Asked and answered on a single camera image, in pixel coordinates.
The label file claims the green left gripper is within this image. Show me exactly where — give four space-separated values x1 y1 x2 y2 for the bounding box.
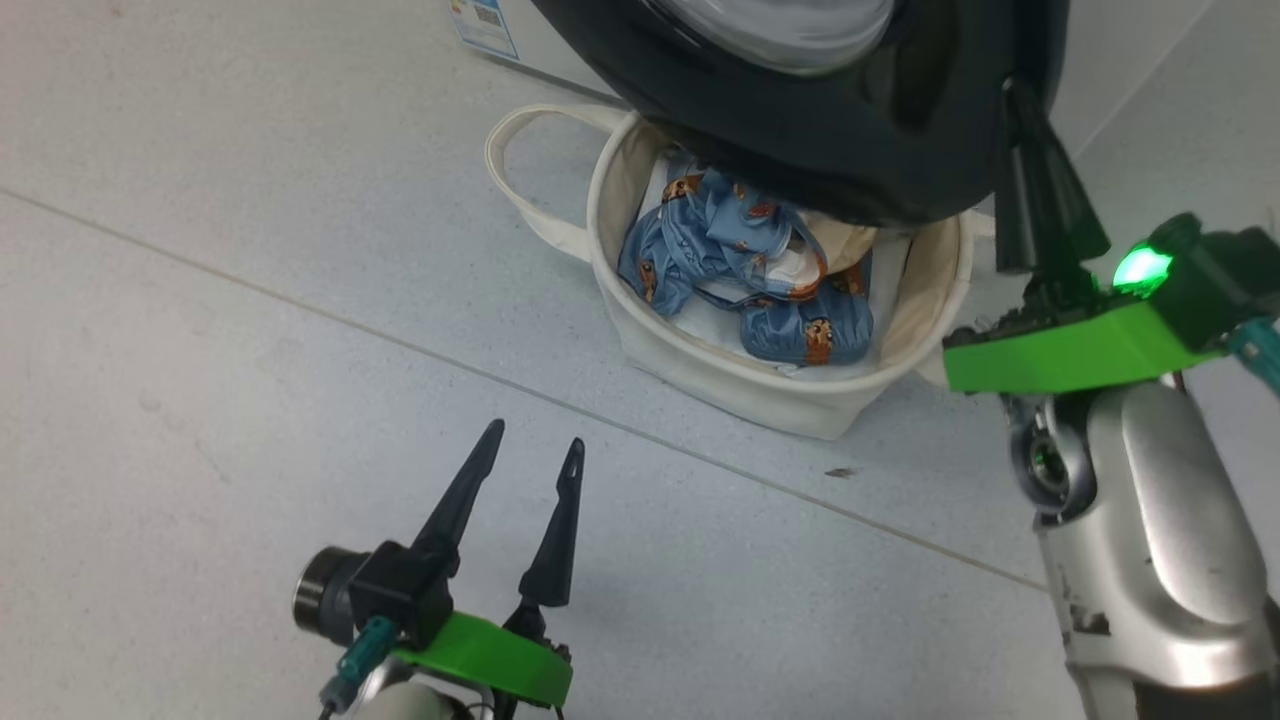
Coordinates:
392 419 586 709

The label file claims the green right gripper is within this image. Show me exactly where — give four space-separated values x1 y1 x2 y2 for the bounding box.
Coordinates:
942 80 1226 393

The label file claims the black round washer door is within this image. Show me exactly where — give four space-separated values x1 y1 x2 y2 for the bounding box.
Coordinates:
530 0 1071 226

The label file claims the white front-load washing machine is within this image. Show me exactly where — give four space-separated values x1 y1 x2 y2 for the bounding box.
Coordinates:
445 0 1216 161

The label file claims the cream canvas laundry basket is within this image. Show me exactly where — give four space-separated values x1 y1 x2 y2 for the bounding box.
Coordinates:
485 103 1001 441

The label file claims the white folded liner cloth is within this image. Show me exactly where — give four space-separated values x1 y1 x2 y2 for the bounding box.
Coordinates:
640 150 911 376

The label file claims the blue energy label sticker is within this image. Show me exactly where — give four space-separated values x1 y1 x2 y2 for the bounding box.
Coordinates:
448 0 521 61

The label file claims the teal left cable plug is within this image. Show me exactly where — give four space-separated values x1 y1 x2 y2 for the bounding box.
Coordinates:
318 615 399 719

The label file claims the teal cable plug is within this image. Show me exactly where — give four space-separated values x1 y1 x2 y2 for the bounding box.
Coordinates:
1228 318 1280 396
318 615 399 719

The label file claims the teal right cable plug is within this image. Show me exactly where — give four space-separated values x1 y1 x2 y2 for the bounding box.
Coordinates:
1228 318 1280 396

